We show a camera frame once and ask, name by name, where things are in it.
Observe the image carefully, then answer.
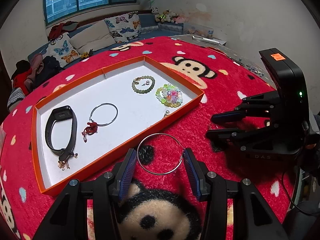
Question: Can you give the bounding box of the plain silver bangle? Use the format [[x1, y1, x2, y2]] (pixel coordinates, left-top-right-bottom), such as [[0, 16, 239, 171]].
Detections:
[[137, 133, 185, 176]]

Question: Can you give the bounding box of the silver bangle red charm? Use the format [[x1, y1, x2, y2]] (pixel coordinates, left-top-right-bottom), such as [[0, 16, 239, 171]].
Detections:
[[81, 102, 119, 142]]

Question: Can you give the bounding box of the gold flower charm necklace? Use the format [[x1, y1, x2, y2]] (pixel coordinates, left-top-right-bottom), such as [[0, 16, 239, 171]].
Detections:
[[57, 152, 79, 171]]

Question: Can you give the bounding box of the colourful bead bracelet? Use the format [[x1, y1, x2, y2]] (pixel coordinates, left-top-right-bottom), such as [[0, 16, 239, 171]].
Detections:
[[155, 83, 185, 108]]

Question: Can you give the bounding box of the black smart band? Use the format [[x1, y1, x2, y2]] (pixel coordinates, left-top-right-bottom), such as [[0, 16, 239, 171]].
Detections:
[[44, 105, 78, 162]]

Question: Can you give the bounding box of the green bead bracelet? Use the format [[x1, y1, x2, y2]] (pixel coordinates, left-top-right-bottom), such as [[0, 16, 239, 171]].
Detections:
[[131, 75, 156, 95]]

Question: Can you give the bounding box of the red monkey print blanket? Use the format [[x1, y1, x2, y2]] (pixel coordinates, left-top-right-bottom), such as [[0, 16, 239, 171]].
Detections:
[[1, 37, 294, 239]]

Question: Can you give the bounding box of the orange shallow box tray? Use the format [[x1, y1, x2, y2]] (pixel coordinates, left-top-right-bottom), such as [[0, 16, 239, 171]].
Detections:
[[31, 56, 204, 196]]

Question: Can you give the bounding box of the clear storage box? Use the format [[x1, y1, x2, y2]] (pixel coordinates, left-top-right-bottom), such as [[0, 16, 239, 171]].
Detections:
[[183, 22, 214, 38]]

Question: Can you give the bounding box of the plush toys group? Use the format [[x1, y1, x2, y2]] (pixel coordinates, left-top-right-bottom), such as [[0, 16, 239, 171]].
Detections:
[[151, 7, 185, 24]]

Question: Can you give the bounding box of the yellow toy truck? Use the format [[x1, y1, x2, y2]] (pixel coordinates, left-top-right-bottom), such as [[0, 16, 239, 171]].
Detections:
[[80, 49, 94, 60]]

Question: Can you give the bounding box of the pile of clothes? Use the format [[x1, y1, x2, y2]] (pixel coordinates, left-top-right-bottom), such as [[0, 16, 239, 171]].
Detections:
[[11, 54, 64, 96]]

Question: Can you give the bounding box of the right butterfly pillow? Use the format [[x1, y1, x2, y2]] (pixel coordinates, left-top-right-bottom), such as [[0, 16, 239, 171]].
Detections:
[[104, 11, 142, 43]]

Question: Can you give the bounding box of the butterfly pillow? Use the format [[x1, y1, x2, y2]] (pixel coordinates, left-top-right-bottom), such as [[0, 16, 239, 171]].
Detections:
[[104, 11, 142, 43], [43, 33, 80, 68]]

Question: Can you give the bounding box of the left butterfly pillow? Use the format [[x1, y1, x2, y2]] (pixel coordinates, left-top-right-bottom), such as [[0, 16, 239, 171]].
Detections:
[[43, 33, 80, 68]]

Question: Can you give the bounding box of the blue sofa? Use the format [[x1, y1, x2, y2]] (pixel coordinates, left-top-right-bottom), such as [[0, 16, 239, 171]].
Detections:
[[6, 12, 190, 111]]

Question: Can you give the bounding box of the beige cushion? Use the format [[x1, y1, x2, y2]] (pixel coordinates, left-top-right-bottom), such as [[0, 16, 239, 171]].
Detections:
[[70, 20, 116, 54]]

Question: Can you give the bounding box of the red clothing on sill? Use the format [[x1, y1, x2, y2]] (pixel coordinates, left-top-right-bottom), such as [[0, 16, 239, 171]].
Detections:
[[48, 21, 79, 41]]

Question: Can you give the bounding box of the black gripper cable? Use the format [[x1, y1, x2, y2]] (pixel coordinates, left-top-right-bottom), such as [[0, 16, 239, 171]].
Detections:
[[281, 171, 320, 217]]

